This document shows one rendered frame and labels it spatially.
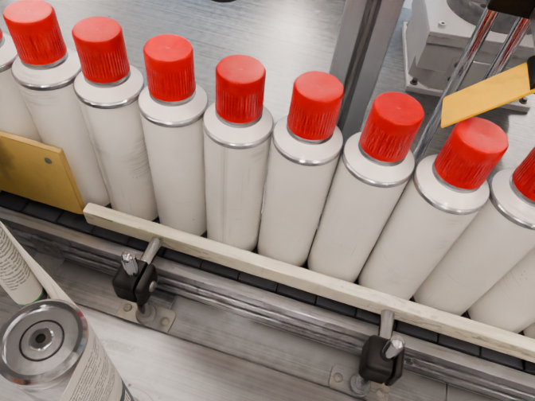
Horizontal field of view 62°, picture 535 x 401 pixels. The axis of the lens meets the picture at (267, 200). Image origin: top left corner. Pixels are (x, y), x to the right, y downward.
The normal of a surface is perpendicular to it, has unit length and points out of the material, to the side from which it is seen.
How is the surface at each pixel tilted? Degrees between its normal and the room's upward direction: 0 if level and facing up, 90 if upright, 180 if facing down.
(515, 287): 90
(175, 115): 45
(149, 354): 0
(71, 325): 0
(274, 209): 90
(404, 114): 2
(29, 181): 90
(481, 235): 90
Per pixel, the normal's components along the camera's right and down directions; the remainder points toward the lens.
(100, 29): 0.04, -0.62
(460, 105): -0.65, -0.62
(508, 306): -0.69, 0.54
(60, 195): -0.29, 0.74
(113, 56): 0.73, 0.58
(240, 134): 0.18, 0.07
